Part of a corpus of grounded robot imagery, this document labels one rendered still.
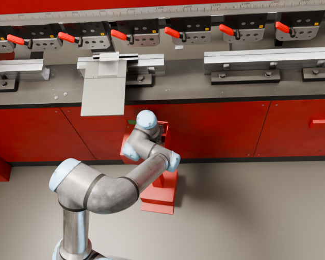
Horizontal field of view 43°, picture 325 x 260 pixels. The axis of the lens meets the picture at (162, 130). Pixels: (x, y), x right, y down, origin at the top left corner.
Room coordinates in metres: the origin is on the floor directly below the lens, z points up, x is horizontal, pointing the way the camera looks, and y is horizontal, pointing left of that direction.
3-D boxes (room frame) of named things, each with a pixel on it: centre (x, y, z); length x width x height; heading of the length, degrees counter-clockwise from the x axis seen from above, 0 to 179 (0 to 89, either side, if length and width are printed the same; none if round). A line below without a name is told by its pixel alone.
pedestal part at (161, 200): (0.71, 0.10, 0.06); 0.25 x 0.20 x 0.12; 160
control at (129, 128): (0.74, 0.09, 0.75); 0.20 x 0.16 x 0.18; 70
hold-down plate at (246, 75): (0.89, -0.41, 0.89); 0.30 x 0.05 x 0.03; 78
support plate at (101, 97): (0.93, 0.20, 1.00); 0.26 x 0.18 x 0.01; 168
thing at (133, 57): (1.07, 0.13, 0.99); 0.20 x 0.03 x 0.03; 78
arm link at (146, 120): (0.70, 0.05, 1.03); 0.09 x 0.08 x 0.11; 140
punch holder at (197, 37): (0.99, -0.20, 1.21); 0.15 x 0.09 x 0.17; 78
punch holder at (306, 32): (0.91, -0.59, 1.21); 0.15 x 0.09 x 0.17; 78
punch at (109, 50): (1.07, 0.17, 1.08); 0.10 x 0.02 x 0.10; 78
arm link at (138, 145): (0.62, 0.10, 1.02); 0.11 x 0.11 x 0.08; 50
